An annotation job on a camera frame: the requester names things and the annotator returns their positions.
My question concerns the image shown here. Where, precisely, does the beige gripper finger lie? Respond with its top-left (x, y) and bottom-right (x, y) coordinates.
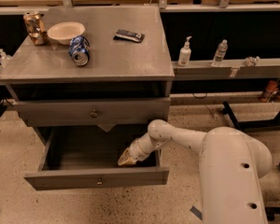
top-left (118, 148), bottom-right (137, 166)

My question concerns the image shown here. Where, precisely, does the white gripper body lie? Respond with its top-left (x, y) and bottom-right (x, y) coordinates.
top-left (129, 133), bottom-right (161, 161)

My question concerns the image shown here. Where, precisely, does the grey drawer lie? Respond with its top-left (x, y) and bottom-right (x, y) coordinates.
top-left (24, 124), bottom-right (169, 190)
top-left (14, 97), bottom-right (170, 132)

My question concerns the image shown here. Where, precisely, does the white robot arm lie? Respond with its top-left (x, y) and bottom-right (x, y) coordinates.
top-left (118, 119), bottom-right (273, 224)

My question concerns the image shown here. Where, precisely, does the grey top drawer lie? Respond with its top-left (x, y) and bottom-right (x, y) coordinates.
top-left (14, 97), bottom-right (170, 132)

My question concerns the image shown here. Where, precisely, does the grey drawer cabinet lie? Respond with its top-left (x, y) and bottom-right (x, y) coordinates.
top-left (0, 7), bottom-right (174, 138)

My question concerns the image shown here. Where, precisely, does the white pump bottle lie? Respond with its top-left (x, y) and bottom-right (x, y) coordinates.
top-left (177, 36), bottom-right (191, 66)

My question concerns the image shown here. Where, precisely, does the black snack bar wrapper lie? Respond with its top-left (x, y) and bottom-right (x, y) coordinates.
top-left (113, 29), bottom-right (145, 43)

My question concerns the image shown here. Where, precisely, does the crushed blue soda can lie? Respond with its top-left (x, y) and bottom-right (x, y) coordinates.
top-left (69, 35), bottom-right (90, 66)

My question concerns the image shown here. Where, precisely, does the clear water bottle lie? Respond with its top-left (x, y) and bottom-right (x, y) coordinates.
top-left (211, 39), bottom-right (228, 67)

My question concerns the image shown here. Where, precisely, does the orange spray bottle left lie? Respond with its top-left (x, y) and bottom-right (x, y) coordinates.
top-left (259, 80), bottom-right (277, 102)

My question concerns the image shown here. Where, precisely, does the crumpled clear plastic wrapper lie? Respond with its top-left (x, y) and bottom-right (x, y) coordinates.
top-left (244, 56), bottom-right (260, 66)

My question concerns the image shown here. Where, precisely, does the white bowl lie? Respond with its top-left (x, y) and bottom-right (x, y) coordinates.
top-left (48, 21), bottom-right (85, 45)

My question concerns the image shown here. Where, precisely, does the clear pump bottle left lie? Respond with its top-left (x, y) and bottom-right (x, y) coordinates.
top-left (0, 49), bottom-right (11, 67)

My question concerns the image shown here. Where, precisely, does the crushed gold soda can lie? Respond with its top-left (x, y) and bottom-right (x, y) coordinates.
top-left (23, 11), bottom-right (48, 46)

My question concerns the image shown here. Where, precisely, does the black stand frame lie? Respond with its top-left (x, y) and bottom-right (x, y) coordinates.
top-left (222, 101), bottom-right (280, 132)

